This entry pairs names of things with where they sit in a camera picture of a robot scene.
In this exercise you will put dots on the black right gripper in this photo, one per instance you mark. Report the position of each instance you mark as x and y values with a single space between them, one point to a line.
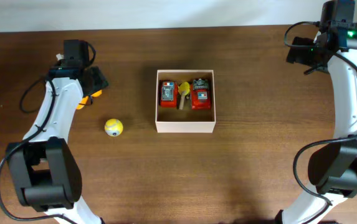
298 51

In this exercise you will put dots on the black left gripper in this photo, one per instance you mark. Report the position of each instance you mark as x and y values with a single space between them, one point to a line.
101 81

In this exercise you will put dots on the orange dinosaur toy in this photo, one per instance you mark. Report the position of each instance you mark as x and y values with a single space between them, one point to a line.
88 100

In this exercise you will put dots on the yellow grey ball toy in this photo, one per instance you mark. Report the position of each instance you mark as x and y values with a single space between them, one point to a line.
113 127

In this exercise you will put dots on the red fire truck with ladder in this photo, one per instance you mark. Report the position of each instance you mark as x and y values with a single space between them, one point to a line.
168 94

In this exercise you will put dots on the yellow wooden rattle drum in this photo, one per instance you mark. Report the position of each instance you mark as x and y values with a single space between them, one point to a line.
184 90

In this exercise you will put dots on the pink box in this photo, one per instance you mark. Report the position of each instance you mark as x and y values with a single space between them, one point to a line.
187 120

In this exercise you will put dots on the red fire truck grey top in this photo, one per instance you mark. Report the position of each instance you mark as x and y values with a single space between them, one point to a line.
200 95

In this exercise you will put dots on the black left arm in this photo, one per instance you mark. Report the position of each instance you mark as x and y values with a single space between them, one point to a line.
44 172

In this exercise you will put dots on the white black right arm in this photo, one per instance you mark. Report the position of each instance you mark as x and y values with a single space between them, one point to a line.
332 168

